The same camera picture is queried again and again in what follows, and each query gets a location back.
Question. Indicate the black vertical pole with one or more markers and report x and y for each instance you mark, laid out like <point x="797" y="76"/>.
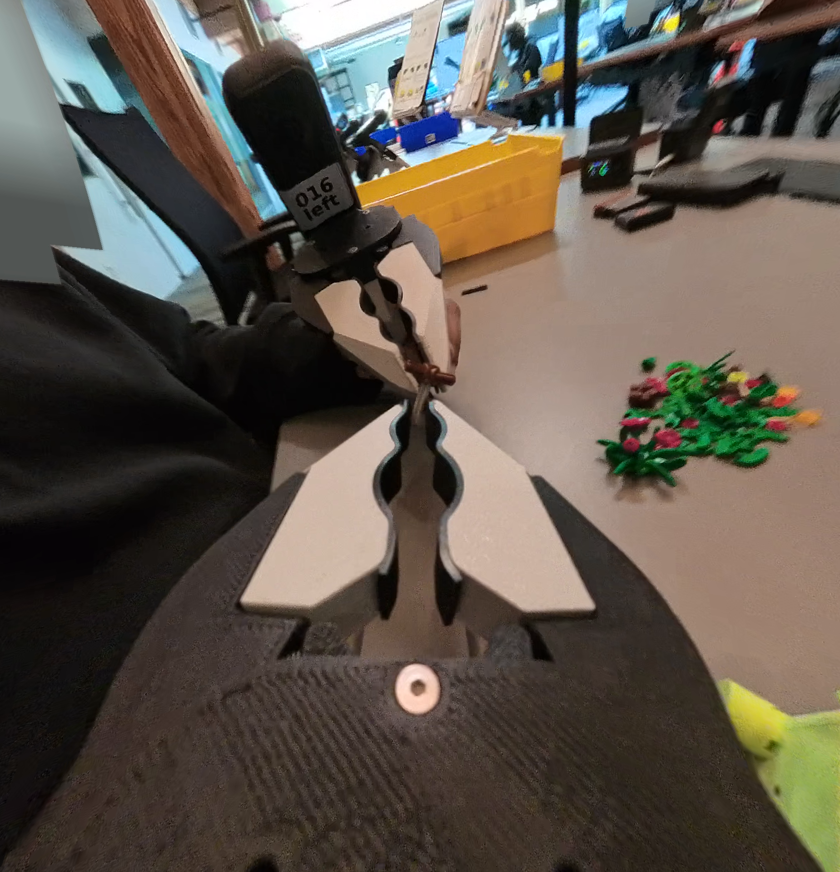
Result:
<point x="571" y="61"/>

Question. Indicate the tall cardboard sheet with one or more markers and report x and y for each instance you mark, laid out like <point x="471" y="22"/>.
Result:
<point x="481" y="58"/>

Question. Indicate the small black stick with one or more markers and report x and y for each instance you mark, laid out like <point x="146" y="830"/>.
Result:
<point x="474" y="289"/>

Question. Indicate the brown branch with pink flower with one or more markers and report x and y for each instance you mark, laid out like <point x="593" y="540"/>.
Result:
<point x="430" y="373"/>

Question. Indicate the pile of toy brick pieces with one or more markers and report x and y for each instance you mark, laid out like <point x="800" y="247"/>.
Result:
<point x="719" y="409"/>

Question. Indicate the black open charger case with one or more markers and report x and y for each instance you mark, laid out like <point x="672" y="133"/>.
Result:
<point x="689" y="136"/>
<point x="610" y="157"/>

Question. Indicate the person's left forearm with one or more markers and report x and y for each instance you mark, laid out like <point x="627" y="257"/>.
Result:
<point x="276" y="368"/>

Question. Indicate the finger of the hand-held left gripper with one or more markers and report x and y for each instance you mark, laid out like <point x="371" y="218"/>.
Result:
<point x="355" y="320"/>
<point x="423" y="293"/>

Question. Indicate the wooden office desk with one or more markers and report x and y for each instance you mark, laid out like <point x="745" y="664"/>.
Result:
<point x="699" y="34"/>

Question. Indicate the black office chair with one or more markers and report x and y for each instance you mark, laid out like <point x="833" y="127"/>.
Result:
<point x="161" y="191"/>

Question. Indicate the person's left hand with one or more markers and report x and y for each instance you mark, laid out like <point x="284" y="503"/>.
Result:
<point x="454" y="334"/>

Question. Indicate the small blue storage crate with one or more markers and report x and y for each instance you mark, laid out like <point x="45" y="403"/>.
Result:
<point x="426" y="131"/>

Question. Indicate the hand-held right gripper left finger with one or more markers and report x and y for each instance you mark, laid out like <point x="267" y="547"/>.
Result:
<point x="324" y="538"/>

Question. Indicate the large yellow plastic bin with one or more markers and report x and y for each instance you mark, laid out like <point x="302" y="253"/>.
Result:
<point x="474" y="191"/>

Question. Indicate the short cardboard sheet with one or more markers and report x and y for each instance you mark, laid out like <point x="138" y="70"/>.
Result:
<point x="416" y="61"/>

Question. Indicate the wooden beam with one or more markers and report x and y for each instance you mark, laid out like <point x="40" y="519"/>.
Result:
<point x="181" y="116"/>

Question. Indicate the person's black jacket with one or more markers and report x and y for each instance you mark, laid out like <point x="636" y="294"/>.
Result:
<point x="86" y="477"/>

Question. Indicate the small black battery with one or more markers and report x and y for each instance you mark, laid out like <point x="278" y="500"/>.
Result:
<point x="621" y="204"/>
<point x="644" y="216"/>

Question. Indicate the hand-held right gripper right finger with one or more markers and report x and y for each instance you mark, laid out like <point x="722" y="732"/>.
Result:
<point x="515" y="538"/>

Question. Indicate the pale work table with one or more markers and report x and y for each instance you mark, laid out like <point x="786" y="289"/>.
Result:
<point x="474" y="133"/>

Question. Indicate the lime green brick planter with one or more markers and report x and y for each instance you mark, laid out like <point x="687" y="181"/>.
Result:
<point x="808" y="770"/>

